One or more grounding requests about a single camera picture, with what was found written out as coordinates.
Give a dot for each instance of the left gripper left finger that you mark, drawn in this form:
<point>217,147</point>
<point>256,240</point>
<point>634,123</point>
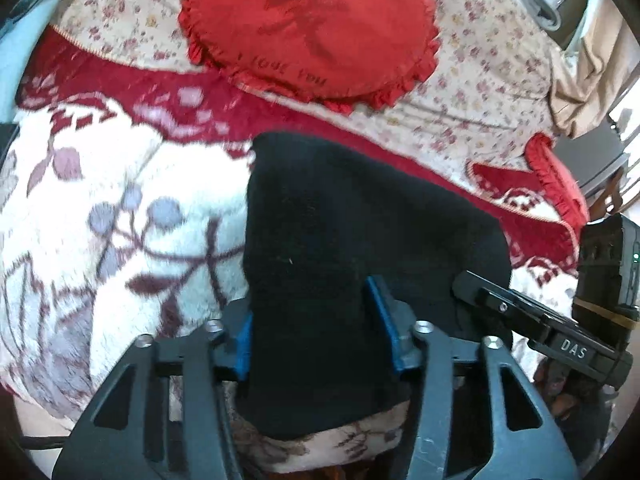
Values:
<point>161,413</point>

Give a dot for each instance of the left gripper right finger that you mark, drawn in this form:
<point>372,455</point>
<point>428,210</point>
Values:
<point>473,414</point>

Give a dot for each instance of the black pants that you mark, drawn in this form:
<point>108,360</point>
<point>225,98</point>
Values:
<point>321,219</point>

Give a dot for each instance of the red and white plush blanket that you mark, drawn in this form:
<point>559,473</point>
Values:
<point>123,212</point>

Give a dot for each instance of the floral bed sheet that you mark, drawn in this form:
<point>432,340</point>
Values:
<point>487,97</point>

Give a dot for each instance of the beige curtain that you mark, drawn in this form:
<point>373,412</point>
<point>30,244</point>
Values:
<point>590,73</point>

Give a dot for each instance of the black smartphone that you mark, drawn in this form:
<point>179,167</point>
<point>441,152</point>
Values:
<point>8,133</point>

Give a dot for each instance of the red heart-shaped pillow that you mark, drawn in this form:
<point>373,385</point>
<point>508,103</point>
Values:
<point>339,53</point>

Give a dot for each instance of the light blue fleece jacket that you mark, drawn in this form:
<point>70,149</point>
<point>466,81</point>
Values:
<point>16,49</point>

